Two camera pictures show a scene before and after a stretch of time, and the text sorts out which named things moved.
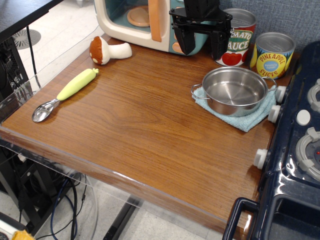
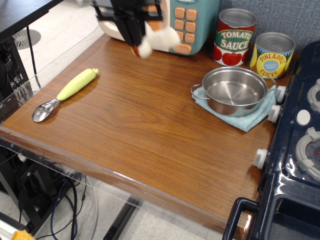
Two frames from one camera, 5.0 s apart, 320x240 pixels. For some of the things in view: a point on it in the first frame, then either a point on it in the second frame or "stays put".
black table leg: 120,224 stays put
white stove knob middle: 274,113 stays put
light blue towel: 245,122 stays put
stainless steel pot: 234,91 stays put
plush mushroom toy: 100,52 → 167,37
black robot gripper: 202,15 → 130,16
